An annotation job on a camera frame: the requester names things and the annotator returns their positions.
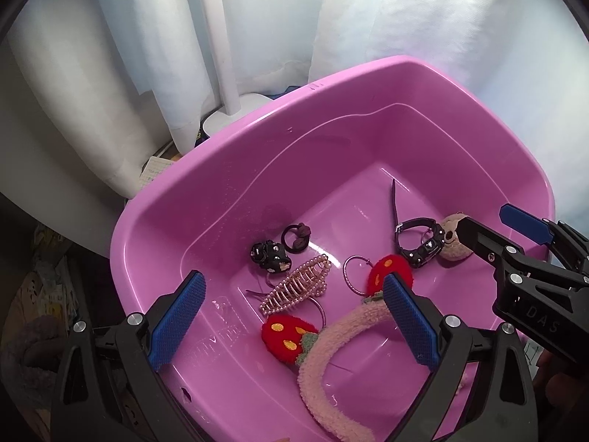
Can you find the pink plastic tub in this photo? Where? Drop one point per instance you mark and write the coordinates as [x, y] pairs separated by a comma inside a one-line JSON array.
[[322, 156]]

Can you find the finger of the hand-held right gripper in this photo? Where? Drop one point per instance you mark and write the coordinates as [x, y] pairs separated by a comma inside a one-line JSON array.
[[524, 222], [478, 237]]

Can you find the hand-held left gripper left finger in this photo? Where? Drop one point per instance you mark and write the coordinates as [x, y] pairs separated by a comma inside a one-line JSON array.
[[179, 317]]

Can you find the large silver bangle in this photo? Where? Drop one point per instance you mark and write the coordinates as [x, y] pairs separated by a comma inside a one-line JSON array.
[[322, 313]]

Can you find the black hairpin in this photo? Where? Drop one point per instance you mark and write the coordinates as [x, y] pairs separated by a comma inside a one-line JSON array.
[[255, 292]]

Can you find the beige plush toy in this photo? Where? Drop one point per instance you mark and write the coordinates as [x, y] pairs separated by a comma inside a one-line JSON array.
[[453, 252]]

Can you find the white floor lamp stand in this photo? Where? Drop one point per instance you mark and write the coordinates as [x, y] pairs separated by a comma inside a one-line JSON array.
[[221, 55]]

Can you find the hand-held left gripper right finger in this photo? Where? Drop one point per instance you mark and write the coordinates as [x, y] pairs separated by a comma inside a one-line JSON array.
[[412, 322]]

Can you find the pink fluffy strawberry headband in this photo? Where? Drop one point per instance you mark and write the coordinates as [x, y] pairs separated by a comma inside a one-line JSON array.
[[322, 368]]

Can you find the black wrist watch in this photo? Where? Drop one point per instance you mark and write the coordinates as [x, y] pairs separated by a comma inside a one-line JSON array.
[[425, 251]]

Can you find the person's right hand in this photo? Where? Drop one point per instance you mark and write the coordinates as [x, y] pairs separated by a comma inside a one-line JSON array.
[[557, 382]]

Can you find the gold pearl hair claw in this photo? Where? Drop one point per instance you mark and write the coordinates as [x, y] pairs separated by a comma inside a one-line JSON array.
[[294, 285]]

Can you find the handwritten paper sheet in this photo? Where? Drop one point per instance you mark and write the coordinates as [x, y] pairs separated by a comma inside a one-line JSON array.
[[154, 172]]

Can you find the white curtain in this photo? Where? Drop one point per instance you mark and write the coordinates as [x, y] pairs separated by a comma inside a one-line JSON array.
[[414, 18]]

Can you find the printed fabric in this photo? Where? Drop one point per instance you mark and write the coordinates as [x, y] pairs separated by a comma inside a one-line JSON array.
[[50, 281]]

